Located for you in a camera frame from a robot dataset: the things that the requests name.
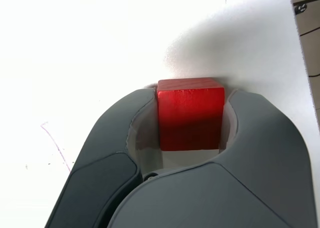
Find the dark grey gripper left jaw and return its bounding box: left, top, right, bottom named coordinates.
left=46, top=87, right=166, bottom=228

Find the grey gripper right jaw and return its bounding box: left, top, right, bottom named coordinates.
left=107, top=88, right=315, bottom=228

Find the red cube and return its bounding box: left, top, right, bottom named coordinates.
left=156, top=78, right=226, bottom=153

